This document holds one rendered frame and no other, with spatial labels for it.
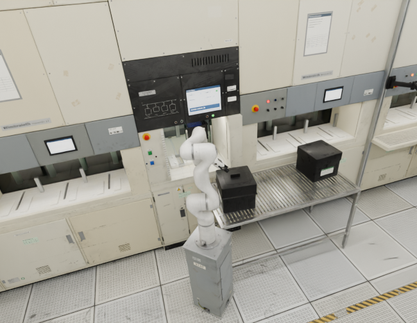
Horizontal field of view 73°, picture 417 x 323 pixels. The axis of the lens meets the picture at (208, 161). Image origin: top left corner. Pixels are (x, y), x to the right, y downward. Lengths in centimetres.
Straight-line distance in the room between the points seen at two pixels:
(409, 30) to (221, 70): 181
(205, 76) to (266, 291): 194
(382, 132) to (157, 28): 261
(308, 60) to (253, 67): 51
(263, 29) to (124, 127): 131
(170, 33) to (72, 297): 247
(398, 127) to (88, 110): 317
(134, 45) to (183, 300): 214
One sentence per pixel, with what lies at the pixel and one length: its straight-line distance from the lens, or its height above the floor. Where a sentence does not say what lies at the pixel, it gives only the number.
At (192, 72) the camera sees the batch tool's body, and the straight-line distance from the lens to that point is 224.
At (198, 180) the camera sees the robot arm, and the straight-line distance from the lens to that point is 175.
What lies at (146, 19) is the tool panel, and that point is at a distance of 214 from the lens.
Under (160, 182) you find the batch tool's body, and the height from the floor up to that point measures 88.
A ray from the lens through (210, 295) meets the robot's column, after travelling 247.
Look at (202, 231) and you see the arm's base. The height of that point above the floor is 90.
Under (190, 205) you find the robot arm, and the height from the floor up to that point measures 114.
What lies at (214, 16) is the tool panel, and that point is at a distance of 224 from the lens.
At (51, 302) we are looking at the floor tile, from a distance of 322.
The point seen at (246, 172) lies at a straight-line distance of 237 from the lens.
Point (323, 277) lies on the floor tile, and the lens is 300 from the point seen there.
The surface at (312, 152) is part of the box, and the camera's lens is 270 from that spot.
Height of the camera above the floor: 236
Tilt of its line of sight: 32 degrees down
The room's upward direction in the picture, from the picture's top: 5 degrees counter-clockwise
